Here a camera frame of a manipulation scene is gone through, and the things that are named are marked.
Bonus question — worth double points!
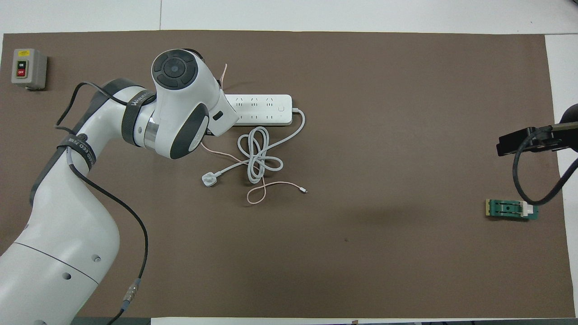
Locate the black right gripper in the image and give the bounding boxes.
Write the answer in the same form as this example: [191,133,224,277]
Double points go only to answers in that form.
[497,104,578,157]

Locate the thin pink charging cable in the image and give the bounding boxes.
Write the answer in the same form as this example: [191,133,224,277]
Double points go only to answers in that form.
[201,63,309,205]

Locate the white power strip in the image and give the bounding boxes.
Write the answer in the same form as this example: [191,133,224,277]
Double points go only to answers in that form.
[224,94,293,126]

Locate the brown table mat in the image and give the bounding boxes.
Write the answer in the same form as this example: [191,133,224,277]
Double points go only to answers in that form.
[0,30,576,319]

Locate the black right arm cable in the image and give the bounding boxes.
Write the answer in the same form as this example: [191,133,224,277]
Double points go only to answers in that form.
[512,129,578,206]

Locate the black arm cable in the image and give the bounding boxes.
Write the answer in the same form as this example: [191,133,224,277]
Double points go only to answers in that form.
[55,81,149,325]
[512,129,578,206]

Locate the green knife switch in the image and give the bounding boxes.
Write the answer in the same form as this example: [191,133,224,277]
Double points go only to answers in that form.
[485,199,540,222]

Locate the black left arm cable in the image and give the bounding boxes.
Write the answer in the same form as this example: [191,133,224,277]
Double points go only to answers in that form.
[55,81,149,325]

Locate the grey on-off switch box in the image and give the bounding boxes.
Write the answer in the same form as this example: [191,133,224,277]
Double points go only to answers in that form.
[11,48,48,91]

